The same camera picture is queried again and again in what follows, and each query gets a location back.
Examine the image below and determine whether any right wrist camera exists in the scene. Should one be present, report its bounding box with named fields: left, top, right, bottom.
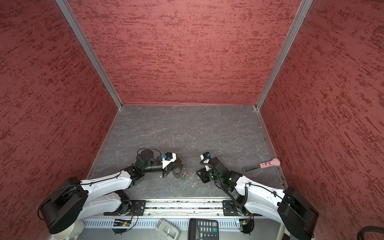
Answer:
left=200, top=152, right=211, bottom=164

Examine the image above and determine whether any aluminium corner post right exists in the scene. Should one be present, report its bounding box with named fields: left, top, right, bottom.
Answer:
left=256, top=0, right=313, bottom=111

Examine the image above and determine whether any black desk calculator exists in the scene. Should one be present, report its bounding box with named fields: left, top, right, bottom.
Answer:
left=188, top=219, right=219, bottom=240

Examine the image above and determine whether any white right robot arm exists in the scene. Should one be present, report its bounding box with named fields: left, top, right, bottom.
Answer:
left=197, top=152, right=319, bottom=240

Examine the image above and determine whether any aluminium corner post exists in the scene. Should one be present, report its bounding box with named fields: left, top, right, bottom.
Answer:
left=56, top=0, right=124, bottom=111
left=256, top=0, right=313, bottom=111

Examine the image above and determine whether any grey plastic device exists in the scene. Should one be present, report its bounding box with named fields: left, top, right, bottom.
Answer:
left=155, top=219, right=181, bottom=240

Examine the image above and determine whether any aluminium mounting rail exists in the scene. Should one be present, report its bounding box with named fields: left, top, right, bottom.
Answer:
left=80, top=197, right=271, bottom=219

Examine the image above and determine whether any aluminium corner post left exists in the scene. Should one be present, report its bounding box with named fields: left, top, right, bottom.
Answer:
left=56, top=0, right=124, bottom=111

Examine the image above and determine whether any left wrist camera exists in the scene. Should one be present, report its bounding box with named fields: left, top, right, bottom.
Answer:
left=162, top=152, right=177, bottom=170

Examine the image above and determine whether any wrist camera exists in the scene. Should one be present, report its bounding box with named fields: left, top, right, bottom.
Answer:
left=162, top=152, right=177, bottom=170
left=200, top=152, right=211, bottom=164

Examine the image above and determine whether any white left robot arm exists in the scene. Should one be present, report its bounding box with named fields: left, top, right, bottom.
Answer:
left=38, top=148, right=183, bottom=235

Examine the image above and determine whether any pink handled knife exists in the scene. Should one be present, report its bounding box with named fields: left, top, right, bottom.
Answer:
left=243, top=158, right=281, bottom=172

